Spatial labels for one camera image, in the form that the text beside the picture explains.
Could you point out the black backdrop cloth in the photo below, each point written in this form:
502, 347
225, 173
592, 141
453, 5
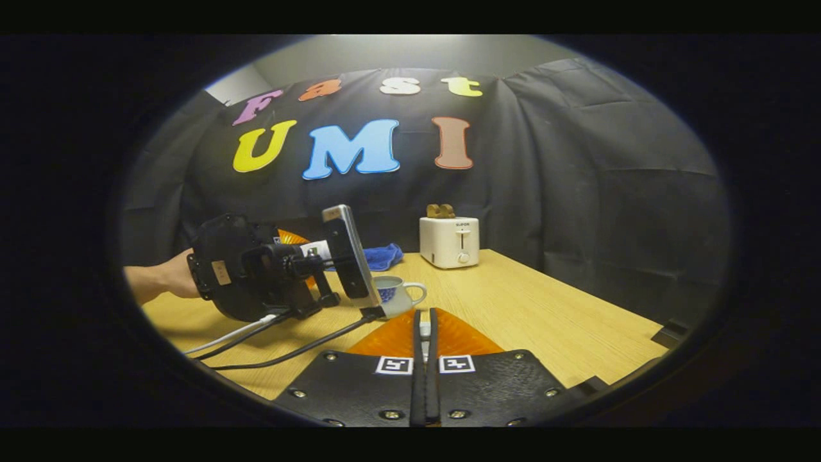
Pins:
577, 192

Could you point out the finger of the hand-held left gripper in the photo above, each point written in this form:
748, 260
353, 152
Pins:
290, 238

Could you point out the white blue-patterned teacup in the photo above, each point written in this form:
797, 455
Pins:
397, 298

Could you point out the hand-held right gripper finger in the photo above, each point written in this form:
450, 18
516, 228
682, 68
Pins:
418, 385
433, 385

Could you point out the white toaster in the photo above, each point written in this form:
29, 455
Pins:
449, 242

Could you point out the white water bottle green label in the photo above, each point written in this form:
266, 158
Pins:
315, 249

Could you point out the toast slices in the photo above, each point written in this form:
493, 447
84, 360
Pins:
440, 211

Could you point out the blue towel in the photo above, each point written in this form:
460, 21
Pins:
383, 255

